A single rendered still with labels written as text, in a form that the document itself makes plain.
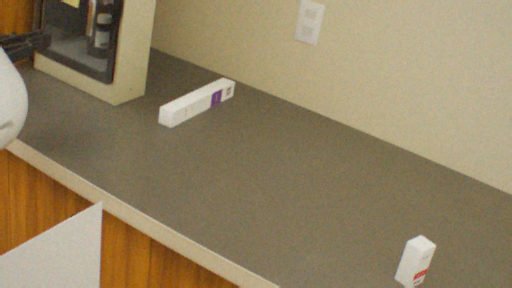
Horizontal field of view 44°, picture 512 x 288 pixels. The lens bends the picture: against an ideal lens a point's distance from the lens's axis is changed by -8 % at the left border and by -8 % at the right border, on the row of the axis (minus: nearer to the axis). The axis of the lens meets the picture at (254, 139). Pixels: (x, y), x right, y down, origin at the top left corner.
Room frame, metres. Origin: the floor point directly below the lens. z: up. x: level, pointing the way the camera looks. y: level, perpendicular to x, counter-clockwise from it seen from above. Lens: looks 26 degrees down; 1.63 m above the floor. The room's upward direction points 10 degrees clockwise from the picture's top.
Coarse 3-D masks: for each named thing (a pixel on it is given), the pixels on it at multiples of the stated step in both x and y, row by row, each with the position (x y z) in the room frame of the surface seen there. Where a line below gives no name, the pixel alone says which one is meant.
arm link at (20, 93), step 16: (0, 48) 0.73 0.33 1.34; (0, 64) 0.70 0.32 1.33; (0, 80) 0.68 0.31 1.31; (16, 80) 0.70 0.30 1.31; (0, 96) 0.67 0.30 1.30; (16, 96) 0.69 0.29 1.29; (0, 112) 0.66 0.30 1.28; (16, 112) 0.68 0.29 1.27; (0, 128) 0.66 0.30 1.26; (16, 128) 0.68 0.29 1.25; (0, 144) 0.67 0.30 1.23
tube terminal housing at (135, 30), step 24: (144, 0) 1.51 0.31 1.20; (120, 24) 1.46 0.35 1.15; (144, 24) 1.52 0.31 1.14; (120, 48) 1.46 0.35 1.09; (144, 48) 1.53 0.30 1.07; (48, 72) 1.58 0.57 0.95; (72, 72) 1.53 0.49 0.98; (120, 72) 1.46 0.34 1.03; (144, 72) 1.54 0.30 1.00; (96, 96) 1.48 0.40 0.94; (120, 96) 1.47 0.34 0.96
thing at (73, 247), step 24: (72, 216) 0.63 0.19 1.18; (96, 216) 0.64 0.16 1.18; (48, 240) 0.57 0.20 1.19; (72, 240) 0.60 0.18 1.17; (96, 240) 0.64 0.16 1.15; (0, 264) 0.50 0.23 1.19; (24, 264) 0.53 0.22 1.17; (48, 264) 0.56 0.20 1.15; (72, 264) 0.60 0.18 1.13; (96, 264) 0.64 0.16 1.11
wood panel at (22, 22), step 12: (0, 0) 1.55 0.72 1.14; (12, 0) 1.59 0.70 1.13; (24, 0) 1.62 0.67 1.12; (0, 12) 1.55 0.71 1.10; (12, 12) 1.59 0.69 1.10; (24, 12) 1.63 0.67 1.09; (0, 24) 1.55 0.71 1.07; (12, 24) 1.59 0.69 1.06; (24, 24) 1.63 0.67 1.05; (24, 60) 1.63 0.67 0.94
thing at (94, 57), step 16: (48, 0) 1.57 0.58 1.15; (80, 0) 1.51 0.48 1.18; (112, 0) 1.46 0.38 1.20; (48, 16) 1.57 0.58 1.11; (64, 16) 1.54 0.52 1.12; (80, 16) 1.51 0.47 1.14; (96, 16) 1.48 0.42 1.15; (112, 16) 1.46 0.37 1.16; (48, 32) 1.56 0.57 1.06; (64, 32) 1.53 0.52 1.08; (80, 32) 1.51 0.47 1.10; (96, 32) 1.48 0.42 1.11; (112, 32) 1.45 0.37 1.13; (48, 48) 1.56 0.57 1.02; (64, 48) 1.53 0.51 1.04; (80, 48) 1.50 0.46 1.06; (96, 48) 1.48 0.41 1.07; (112, 48) 1.45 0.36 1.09; (64, 64) 1.53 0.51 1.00; (80, 64) 1.50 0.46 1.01; (96, 64) 1.47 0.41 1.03; (112, 64) 1.45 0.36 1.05; (96, 80) 1.47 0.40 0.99; (112, 80) 1.45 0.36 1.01
